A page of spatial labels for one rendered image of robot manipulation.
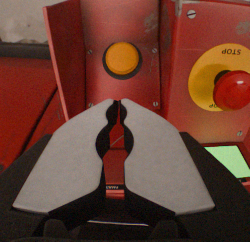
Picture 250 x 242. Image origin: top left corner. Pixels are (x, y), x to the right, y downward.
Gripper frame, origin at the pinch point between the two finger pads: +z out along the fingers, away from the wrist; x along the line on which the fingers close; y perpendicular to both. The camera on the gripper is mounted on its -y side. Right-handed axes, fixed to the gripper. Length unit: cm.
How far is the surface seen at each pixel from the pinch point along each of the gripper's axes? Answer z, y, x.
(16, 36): 85, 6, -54
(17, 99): 34.1, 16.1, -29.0
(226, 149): 5.4, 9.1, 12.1
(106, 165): 3.8, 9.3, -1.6
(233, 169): 2.5, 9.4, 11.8
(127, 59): 11.4, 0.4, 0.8
